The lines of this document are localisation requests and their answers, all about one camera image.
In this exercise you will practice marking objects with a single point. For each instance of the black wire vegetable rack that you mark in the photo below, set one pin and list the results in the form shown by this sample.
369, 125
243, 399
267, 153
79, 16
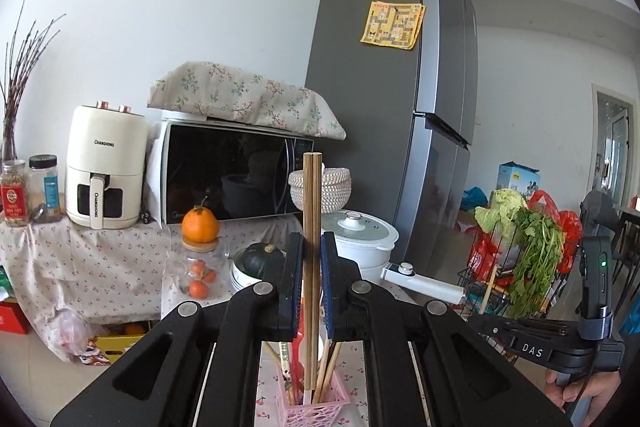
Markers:
488, 275

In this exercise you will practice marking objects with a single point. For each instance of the yellow cardboard box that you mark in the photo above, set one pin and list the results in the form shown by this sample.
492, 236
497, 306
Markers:
115, 340

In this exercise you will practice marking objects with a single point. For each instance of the red box on floor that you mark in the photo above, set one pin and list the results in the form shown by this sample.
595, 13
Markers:
12, 318

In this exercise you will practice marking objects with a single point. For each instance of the cream air fryer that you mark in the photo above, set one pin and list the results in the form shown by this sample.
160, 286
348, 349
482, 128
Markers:
104, 166

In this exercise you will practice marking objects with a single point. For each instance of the white bowl with flower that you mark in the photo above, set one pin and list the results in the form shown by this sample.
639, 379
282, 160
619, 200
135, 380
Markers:
238, 278

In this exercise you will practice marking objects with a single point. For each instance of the grey refrigerator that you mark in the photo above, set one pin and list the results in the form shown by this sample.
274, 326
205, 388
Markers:
408, 115

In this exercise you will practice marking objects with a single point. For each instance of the large orange tangerine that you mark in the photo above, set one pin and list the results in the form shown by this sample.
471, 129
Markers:
199, 225

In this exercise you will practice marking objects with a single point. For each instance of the bamboo chopsticks pair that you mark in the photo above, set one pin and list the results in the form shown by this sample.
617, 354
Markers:
288, 383

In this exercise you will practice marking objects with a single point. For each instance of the dark green squash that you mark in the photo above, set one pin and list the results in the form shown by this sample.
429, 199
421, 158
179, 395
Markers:
257, 257

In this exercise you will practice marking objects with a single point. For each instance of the long bamboo chopstick in holder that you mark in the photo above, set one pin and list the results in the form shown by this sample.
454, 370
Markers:
274, 354

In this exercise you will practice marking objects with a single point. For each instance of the green leafy vegetables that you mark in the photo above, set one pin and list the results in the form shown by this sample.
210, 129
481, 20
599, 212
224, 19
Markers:
535, 225

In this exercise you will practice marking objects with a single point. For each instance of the yellow paper on fridge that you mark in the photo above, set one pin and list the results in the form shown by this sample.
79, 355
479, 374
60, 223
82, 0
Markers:
393, 25

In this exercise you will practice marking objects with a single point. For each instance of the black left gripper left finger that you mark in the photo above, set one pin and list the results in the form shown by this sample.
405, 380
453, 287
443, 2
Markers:
199, 366

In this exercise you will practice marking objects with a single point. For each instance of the red plastic spoon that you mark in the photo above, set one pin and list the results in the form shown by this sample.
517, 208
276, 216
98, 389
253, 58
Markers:
297, 369

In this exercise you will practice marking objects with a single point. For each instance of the blue label clear jar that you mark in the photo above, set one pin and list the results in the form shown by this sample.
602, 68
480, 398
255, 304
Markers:
44, 200

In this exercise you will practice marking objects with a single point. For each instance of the glass jar with oranges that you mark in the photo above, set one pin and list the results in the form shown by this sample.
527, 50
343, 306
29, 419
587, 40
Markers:
200, 271

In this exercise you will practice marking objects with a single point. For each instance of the black microwave oven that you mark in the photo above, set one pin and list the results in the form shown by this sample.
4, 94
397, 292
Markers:
237, 172

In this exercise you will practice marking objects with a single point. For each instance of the bare bamboo chopstick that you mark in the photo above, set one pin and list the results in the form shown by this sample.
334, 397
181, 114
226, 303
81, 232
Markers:
316, 181
321, 375
331, 362
308, 278

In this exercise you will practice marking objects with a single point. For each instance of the cherry print tablecloth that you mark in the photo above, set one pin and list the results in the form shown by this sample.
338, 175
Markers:
106, 277

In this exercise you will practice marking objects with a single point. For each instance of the dry branches in vase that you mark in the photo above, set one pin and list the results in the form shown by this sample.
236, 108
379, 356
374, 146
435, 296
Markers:
20, 57

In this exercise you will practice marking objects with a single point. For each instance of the white pot handle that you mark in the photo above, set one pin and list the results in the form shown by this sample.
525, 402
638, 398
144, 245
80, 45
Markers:
403, 275

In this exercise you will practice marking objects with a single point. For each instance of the floral cloth on microwave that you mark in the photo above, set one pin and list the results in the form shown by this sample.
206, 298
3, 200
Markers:
228, 93

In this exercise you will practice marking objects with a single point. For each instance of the white electric cooking pot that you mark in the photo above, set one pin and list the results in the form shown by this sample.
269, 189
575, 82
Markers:
362, 238

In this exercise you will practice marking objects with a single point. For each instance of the red label spice jar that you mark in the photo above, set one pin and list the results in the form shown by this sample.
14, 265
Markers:
14, 194

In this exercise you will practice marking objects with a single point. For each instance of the plastic bag on floor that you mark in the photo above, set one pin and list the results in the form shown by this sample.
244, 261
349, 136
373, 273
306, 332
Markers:
69, 332

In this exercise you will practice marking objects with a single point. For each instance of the woven white basket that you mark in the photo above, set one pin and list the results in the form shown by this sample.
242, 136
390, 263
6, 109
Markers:
336, 188

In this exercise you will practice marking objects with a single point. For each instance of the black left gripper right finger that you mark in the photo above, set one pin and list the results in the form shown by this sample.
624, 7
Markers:
425, 365

